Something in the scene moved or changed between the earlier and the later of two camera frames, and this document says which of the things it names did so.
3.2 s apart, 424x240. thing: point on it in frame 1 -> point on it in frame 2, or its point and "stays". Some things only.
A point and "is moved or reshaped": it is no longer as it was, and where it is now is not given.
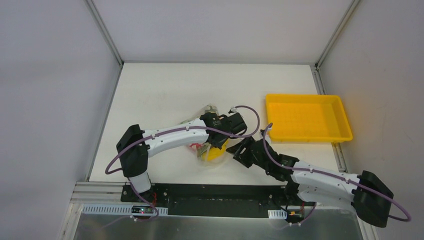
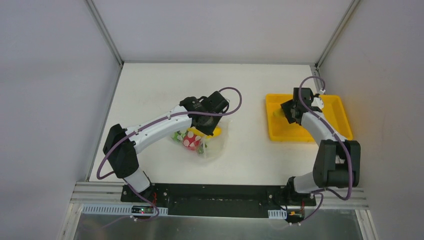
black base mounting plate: [252, 200] stays
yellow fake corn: [214, 154] -> [279, 113]
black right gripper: [247, 151] -> [288, 111]
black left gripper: [218, 140] -> [205, 122]
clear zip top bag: [207, 153] is moved or reshaped
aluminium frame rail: [114, 51] stays
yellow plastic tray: [307, 118] stays
